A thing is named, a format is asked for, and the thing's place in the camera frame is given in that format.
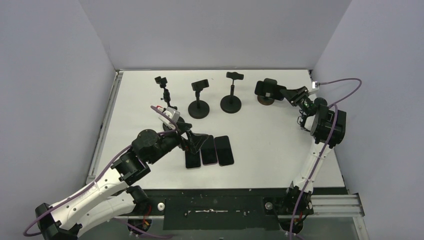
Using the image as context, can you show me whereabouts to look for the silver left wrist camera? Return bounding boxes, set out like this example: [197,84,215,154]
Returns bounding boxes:
[156,105,180,125]

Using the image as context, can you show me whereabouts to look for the black ball-joint phone stand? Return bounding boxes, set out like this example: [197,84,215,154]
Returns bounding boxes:
[188,79,210,119]

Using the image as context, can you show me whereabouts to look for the silver-edged black phone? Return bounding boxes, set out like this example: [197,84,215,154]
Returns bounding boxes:
[184,149,202,170]

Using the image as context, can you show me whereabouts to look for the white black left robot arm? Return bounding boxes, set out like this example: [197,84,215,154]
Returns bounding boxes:
[35,123,209,240]

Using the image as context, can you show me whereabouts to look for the brown-base small phone stand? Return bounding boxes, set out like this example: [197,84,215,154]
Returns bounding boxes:
[257,78,278,106]

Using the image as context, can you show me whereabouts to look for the purple cased phone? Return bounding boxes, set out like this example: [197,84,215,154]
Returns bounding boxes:
[200,135,218,166]

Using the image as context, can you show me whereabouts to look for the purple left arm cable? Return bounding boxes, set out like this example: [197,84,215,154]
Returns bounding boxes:
[22,105,180,238]

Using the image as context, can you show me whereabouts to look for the black round-base phone stand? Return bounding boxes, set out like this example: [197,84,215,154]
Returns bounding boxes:
[220,71,244,114]

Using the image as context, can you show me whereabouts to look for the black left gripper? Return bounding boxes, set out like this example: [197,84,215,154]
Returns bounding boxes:
[147,121,208,165]

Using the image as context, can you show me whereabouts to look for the black bent-arm phone stand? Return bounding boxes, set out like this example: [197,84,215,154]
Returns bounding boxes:
[154,76,185,131]

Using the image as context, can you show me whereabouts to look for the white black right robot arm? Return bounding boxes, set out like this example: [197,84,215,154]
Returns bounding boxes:
[280,86,347,214]

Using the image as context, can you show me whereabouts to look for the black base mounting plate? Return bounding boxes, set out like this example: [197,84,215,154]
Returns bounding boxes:
[128,187,346,231]

